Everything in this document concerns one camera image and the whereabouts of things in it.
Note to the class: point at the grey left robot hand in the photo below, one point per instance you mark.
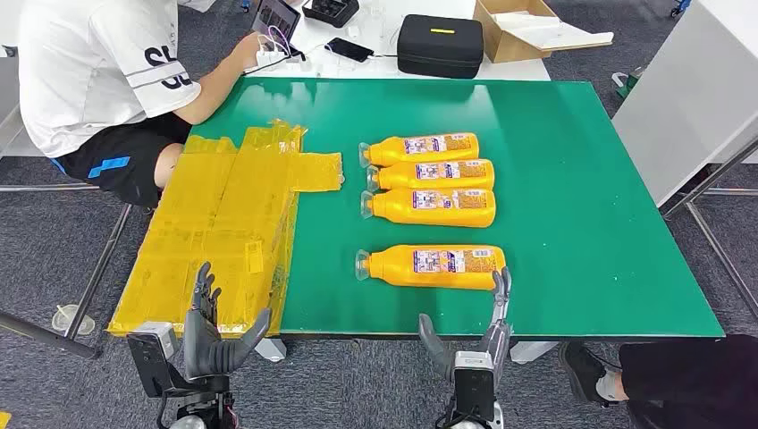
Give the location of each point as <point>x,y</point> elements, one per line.
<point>204,349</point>

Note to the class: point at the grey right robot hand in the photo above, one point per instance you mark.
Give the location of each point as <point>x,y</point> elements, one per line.
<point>502,331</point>

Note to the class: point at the orange detergent bottle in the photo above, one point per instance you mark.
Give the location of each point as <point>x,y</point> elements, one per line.
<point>402,176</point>
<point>391,153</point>
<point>397,267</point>
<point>397,208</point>

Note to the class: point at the white table foot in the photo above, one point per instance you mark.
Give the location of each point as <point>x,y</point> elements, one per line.
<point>271,349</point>
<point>533,350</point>

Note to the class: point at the yellow taped cardboard mat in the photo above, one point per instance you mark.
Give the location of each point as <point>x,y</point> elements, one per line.
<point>207,207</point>

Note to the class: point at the clear plastic cup lid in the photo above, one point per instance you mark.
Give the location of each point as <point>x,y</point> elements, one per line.
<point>59,323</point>

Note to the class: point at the green table board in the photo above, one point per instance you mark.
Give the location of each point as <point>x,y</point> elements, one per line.
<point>562,177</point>

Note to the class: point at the person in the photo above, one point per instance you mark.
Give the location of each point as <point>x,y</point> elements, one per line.
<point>681,373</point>
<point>89,59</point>

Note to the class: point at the white table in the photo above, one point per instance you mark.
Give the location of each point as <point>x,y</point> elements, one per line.
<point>521,71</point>

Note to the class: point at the green floor object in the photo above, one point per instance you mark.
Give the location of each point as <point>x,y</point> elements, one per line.
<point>628,86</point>

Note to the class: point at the open cardboard box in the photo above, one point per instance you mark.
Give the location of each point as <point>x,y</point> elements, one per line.
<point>506,47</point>

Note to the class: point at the black zip case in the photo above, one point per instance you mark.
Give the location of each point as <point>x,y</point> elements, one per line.
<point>441,50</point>

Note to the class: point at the white desk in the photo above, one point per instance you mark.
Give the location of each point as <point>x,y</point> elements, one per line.
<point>687,95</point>

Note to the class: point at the white sheet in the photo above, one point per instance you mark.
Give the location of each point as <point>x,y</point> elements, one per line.
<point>551,32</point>

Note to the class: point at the black smartphone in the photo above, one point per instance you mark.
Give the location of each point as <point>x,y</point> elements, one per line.
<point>349,50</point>

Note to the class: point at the dark tablet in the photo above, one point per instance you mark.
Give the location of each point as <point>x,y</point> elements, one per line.
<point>277,18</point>

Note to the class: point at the black tray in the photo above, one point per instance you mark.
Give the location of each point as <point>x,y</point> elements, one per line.
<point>330,10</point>

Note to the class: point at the blue caster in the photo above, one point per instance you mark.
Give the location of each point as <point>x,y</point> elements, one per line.
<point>681,7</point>

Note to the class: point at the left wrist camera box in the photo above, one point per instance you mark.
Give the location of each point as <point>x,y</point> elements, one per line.
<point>151,361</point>

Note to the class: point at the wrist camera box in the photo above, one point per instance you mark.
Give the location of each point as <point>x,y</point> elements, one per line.
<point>474,385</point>
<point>151,361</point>

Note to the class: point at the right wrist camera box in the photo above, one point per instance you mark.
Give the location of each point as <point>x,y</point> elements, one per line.
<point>474,385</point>

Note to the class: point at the metal stool frame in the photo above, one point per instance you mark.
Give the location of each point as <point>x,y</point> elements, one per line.
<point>101,266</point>

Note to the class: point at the metal desk frame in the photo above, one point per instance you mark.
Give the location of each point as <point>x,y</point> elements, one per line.
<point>719,251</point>

